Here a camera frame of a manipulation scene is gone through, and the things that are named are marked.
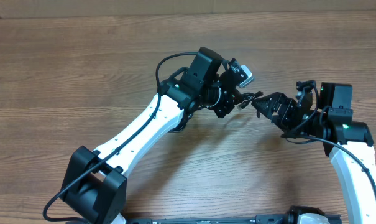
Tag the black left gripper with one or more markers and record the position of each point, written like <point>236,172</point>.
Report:
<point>229,101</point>

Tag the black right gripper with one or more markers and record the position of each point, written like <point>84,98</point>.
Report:
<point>276,100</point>

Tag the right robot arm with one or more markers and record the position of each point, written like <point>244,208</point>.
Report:
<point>325,115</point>

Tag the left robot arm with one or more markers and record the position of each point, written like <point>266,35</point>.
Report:
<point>95,182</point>

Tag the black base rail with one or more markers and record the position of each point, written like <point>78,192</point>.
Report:
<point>295,214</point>

